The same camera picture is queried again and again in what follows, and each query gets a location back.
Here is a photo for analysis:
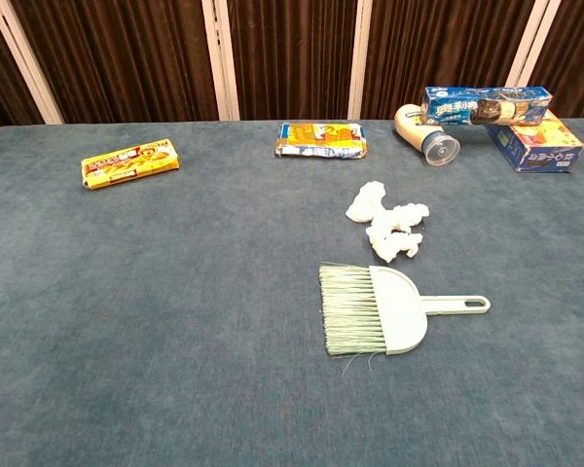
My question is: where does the small green hand broom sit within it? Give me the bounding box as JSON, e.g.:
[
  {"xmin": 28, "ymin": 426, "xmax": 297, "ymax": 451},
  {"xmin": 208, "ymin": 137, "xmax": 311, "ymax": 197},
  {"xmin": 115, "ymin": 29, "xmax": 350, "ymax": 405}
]
[{"xmin": 318, "ymin": 263, "xmax": 493, "ymax": 377}]

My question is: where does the blue yellow foil snack packet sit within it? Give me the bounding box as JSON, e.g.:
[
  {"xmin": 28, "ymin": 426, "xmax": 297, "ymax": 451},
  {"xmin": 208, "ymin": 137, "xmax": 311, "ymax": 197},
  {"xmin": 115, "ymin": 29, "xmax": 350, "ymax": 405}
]
[{"xmin": 274, "ymin": 121, "xmax": 370, "ymax": 161}]

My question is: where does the blue felt table cover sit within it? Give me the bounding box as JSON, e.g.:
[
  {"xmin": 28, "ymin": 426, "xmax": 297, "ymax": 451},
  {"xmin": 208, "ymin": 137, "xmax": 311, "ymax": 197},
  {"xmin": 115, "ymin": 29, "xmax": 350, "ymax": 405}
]
[{"xmin": 0, "ymin": 118, "xmax": 584, "ymax": 467}]

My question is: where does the white squeeze bottle clear cap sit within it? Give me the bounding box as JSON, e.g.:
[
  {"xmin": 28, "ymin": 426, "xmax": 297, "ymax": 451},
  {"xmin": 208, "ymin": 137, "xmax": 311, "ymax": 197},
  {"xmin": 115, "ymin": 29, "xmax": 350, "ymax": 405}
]
[{"xmin": 393, "ymin": 103, "xmax": 461, "ymax": 168}]

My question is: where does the yellow red snack box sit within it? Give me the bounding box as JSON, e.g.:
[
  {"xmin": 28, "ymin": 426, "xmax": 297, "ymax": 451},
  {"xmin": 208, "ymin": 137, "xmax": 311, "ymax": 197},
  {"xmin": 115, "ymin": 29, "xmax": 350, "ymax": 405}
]
[{"xmin": 80, "ymin": 138, "xmax": 181, "ymax": 191}]

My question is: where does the long blue cookie box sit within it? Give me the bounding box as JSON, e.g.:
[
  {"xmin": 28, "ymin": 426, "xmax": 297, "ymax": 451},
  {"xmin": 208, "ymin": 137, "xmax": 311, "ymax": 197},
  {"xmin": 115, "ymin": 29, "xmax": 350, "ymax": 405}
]
[{"xmin": 420, "ymin": 86, "xmax": 554, "ymax": 127}]

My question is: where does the blue yellow cracker box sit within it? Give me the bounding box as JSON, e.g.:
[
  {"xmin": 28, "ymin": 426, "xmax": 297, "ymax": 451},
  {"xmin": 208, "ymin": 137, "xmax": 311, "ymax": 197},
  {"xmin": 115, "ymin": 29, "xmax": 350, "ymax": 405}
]
[{"xmin": 484, "ymin": 109, "xmax": 584, "ymax": 174}]

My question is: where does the white partition post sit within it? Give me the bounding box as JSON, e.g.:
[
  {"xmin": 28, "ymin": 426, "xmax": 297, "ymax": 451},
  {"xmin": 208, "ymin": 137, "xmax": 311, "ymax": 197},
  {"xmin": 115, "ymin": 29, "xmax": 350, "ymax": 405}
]
[
  {"xmin": 347, "ymin": 0, "xmax": 374, "ymax": 121},
  {"xmin": 0, "ymin": 0, "xmax": 64, "ymax": 126},
  {"xmin": 201, "ymin": 0, "xmax": 241, "ymax": 122},
  {"xmin": 504, "ymin": 0, "xmax": 564, "ymax": 90}
]

